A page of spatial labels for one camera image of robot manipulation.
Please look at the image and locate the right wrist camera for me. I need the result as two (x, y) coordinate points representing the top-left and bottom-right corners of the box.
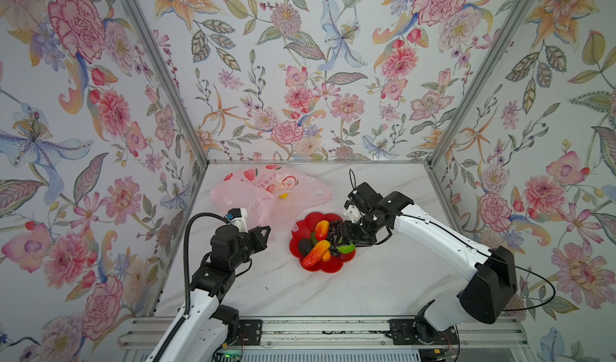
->
(346, 204), (361, 222)

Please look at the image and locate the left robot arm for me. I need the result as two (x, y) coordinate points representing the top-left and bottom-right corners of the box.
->
(148, 224), (271, 361)

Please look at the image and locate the small orange red mango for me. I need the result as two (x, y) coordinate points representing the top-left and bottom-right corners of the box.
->
(314, 220), (330, 242)

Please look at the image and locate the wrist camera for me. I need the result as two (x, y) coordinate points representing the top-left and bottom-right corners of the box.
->
(226, 208), (248, 232)
(346, 204), (361, 222)

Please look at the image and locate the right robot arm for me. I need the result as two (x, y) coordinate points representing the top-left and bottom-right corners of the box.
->
(342, 182), (518, 333)

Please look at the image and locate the dark avocado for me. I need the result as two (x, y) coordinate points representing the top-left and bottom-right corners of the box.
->
(298, 239), (314, 257)

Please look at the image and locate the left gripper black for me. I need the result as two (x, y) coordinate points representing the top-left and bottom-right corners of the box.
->
(228, 226), (274, 272)

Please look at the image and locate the pink plastic bag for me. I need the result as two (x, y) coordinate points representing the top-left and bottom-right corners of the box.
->
(210, 164), (331, 232)

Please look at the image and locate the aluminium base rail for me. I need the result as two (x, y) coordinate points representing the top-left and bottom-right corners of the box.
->
(117, 315), (530, 351)

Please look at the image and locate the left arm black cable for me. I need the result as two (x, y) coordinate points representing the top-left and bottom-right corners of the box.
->
(151, 212), (232, 362)

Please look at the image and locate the red flower-shaped plate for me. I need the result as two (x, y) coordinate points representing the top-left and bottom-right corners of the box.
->
(289, 212), (356, 274)

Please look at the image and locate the green lime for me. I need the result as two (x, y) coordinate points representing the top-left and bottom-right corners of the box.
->
(336, 243), (355, 255)

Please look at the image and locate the large orange red mango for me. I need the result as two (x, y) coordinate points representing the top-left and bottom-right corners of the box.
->
(301, 240), (331, 268)

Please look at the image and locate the dark purple grape bunch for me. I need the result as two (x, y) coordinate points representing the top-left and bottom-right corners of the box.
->
(327, 220), (346, 247)

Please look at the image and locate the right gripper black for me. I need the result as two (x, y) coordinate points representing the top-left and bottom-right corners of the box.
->
(332, 214), (378, 246)

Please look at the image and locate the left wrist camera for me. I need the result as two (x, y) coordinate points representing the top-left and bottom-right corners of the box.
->
(226, 208), (248, 232)

